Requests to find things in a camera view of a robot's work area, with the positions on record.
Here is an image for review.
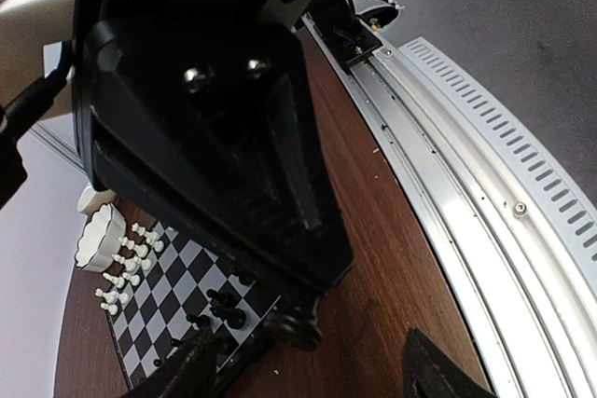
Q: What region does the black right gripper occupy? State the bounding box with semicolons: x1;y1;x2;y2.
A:
73;0;343;240

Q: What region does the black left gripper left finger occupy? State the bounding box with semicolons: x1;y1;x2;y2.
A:
125;327;216;398

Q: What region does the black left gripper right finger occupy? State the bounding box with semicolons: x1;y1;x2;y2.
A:
402;329;494;398

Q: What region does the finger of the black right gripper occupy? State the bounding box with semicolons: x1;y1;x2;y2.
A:
90;103;354;291

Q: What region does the black pawn twelfth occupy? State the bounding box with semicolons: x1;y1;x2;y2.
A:
186;314;211;329

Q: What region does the black pawn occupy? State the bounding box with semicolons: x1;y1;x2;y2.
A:
210;307;247;330

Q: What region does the black pawn thirteenth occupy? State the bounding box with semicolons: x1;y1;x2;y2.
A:
206;289;237;309

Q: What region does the black corner chess piece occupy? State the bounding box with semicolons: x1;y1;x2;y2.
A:
230;267;255;286

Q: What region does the black chess piece fourteenth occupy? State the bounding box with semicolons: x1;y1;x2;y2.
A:
264;291;325;351

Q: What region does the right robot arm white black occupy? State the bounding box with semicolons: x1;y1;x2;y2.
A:
1;0;354;295

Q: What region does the white chess piece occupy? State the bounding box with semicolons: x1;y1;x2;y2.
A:
112;254;142;273
132;223;160;245
102;272;126;289
118;237;141;255

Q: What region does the black white chessboard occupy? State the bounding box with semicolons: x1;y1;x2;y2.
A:
107;223;280;397

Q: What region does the cream round bowl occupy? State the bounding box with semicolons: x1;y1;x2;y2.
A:
76;185;116;216

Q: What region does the white scalloped bowl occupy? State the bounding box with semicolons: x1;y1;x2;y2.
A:
75;204;126;273

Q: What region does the right aluminium frame post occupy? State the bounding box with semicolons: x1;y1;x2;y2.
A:
30;122;85;172

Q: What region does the aluminium front rail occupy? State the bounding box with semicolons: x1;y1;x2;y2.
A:
300;13;597;398

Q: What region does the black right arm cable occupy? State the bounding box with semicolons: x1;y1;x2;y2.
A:
0;38;76;147

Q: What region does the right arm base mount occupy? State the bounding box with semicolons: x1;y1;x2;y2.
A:
307;0;381;71

